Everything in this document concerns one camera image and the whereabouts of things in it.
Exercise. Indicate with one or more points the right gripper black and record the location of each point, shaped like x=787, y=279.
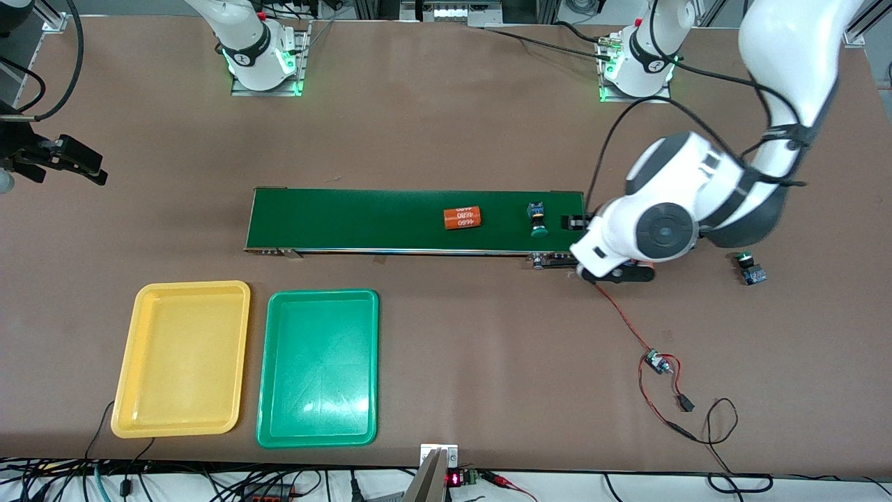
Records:
x=21, y=152

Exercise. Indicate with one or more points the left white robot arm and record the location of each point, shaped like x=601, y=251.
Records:
x=787, y=42

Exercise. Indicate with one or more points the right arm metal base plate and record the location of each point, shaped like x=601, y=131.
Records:
x=301, y=49

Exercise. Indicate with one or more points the grey metal camera stand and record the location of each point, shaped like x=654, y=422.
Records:
x=432, y=481

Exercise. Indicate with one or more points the red black clip lead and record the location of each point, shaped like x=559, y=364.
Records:
x=498, y=478

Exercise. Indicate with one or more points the yellow plastic tray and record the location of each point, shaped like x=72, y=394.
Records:
x=181, y=362

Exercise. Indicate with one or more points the green push button switch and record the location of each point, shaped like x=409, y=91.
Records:
x=536, y=213
x=755, y=277

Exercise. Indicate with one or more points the red power strip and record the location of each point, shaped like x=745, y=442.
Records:
x=268, y=498

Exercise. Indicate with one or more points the red digit display module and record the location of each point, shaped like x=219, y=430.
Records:
x=454, y=479

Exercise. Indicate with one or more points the aluminium frame profile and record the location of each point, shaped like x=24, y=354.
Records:
x=864, y=24
x=54, y=17

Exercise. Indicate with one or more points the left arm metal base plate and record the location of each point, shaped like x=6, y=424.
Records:
x=658, y=99

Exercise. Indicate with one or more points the black connector plug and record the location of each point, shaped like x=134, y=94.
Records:
x=686, y=403

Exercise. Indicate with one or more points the green plastic tray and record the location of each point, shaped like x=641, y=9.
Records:
x=317, y=376

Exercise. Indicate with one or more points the small speed controller board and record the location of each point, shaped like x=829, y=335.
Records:
x=655, y=361

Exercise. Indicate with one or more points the green conveyor belt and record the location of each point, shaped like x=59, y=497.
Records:
x=348, y=219

